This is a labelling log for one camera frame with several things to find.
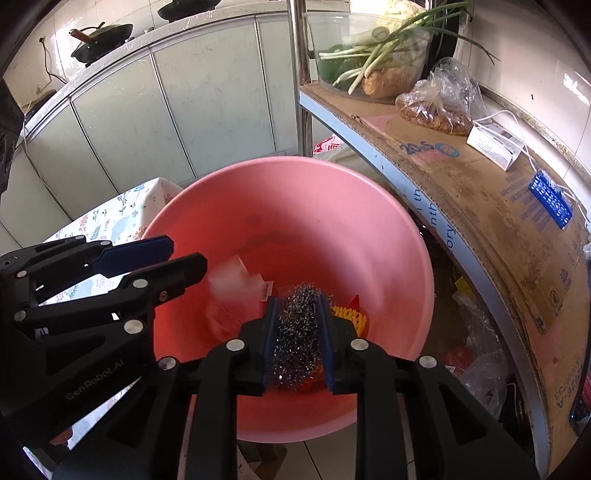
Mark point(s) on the red floral cloth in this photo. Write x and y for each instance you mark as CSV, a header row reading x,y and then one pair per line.
x,y
328,145

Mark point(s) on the white cauliflower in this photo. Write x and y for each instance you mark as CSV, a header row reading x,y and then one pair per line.
x,y
411,50

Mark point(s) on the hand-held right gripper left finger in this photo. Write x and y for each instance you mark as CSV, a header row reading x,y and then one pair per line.
x,y
270,341

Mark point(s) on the steel wool scrubber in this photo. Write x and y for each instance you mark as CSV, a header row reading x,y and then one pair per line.
x,y
300,332

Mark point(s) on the grey kitchen cabinet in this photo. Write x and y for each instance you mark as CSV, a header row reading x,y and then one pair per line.
x,y
207,92

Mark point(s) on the green onions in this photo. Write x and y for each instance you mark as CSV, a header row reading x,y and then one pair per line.
x,y
369,60

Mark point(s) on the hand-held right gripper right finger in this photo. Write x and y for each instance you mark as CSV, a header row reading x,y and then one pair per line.
x,y
325,341

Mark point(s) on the white pink paper cup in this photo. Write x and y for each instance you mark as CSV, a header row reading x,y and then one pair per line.
x,y
231,281

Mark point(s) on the red snack wrapper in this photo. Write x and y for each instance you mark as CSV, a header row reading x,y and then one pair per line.
x,y
365,325

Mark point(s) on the clear plastic bag with rubbish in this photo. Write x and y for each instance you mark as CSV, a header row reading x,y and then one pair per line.
x,y
480,369

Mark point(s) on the yellow foam fruit net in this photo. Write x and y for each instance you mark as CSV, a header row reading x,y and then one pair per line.
x,y
346,316

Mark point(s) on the brown root vegetable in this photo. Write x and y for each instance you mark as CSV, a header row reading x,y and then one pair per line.
x,y
388,83

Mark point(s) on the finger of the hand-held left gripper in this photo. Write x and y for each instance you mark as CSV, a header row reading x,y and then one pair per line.
x,y
134,254
184,267

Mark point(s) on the small blue device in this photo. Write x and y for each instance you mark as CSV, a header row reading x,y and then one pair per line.
x,y
549,198

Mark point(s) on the floral bear print tablecloth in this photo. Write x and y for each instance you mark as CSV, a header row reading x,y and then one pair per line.
x,y
115,217

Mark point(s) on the pink plastic basin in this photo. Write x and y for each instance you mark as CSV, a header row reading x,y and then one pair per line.
x,y
300,221

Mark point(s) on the brown cardboard shelf liner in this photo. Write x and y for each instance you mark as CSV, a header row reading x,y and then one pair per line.
x,y
461,194

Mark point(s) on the small white box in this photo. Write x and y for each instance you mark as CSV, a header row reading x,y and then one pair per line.
x,y
494,147

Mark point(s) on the green pepper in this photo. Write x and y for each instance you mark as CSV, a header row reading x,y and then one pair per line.
x,y
332,69

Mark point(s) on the plastic bag of brown food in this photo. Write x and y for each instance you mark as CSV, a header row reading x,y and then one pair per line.
x,y
434,115

